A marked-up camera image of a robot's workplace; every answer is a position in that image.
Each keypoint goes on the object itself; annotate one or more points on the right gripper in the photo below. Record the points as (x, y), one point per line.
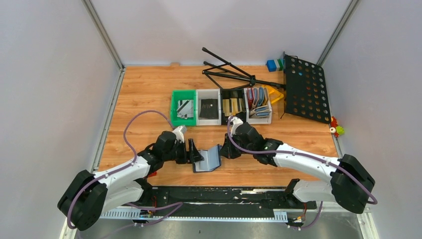
(229, 148)

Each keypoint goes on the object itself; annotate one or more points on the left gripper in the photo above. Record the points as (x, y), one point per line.
(191, 150)

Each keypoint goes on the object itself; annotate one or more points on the blue card holder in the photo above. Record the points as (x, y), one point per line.
(211, 160)

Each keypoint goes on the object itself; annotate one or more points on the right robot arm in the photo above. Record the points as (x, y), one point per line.
(343, 180)

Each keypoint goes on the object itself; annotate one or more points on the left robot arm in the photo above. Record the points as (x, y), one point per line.
(91, 194)

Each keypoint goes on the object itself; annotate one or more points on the gold cards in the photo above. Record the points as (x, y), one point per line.
(232, 106)

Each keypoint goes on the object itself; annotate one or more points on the silver cards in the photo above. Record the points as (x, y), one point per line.
(185, 109)

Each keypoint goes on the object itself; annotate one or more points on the black cards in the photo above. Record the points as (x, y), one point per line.
(209, 109)

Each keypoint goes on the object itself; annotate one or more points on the white bin with card holders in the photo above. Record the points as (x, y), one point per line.
(258, 105)

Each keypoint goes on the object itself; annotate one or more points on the white bin with black cards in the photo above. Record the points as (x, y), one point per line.
(207, 94)

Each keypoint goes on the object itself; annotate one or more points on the green bin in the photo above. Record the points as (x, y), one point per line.
(182, 95)

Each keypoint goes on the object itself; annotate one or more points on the red toy block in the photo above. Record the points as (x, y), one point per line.
(152, 174)

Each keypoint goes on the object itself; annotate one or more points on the yellow triangle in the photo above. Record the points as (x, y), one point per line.
(271, 95)

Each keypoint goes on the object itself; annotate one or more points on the black music stand tripod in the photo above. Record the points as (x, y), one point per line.
(230, 71)

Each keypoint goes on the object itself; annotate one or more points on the black perforated stand plate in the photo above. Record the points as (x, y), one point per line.
(305, 92)

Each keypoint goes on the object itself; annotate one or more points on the blue green white blocks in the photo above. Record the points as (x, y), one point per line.
(275, 65)

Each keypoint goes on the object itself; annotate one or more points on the colourful small toy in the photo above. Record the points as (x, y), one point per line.
(335, 128)

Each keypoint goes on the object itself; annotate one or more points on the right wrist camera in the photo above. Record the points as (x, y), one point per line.
(234, 123)

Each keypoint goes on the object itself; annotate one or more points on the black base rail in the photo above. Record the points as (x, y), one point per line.
(222, 202)

